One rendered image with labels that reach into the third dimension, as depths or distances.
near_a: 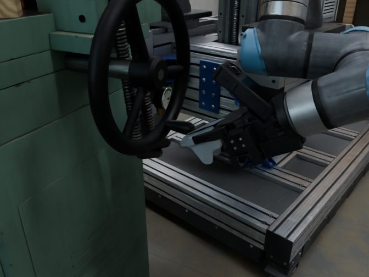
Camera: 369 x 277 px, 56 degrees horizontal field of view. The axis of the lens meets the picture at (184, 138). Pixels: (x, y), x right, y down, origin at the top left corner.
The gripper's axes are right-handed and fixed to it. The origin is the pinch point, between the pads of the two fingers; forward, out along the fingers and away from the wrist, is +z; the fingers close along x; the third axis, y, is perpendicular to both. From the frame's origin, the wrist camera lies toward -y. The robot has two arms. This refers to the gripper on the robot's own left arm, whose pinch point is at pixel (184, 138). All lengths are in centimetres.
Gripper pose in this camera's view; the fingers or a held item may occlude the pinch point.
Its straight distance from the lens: 63.4
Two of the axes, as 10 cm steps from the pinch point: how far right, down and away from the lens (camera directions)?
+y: 4.5, 8.8, 1.8
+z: -7.7, 2.7, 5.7
